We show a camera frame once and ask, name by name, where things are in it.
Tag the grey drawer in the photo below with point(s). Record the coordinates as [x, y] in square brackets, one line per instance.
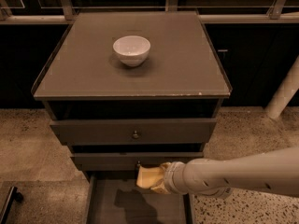
[128, 161]
[91, 132]
[114, 198]

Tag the grey middle drawer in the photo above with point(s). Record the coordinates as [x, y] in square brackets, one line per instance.
[128, 161]

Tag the yellow sponge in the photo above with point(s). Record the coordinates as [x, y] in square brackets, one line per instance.
[149, 177]

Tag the grey bottom drawer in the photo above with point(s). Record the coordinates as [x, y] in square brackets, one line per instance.
[114, 198]

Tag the white ceramic bowl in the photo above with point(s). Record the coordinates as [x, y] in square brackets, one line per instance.
[132, 50]

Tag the white cylindrical post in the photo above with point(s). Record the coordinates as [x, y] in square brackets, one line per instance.
[286, 90]

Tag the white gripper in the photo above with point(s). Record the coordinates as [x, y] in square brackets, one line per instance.
[172, 176]

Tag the grey top drawer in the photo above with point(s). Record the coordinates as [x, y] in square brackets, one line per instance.
[91, 132]

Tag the metal railing frame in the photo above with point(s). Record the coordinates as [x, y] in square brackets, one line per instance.
[209, 11]

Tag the grey drawer cabinet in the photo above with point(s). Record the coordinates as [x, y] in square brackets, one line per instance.
[182, 77]

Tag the brass top drawer knob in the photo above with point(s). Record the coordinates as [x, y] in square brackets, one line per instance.
[135, 135]

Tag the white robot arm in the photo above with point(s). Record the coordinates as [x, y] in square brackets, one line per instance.
[274, 172]

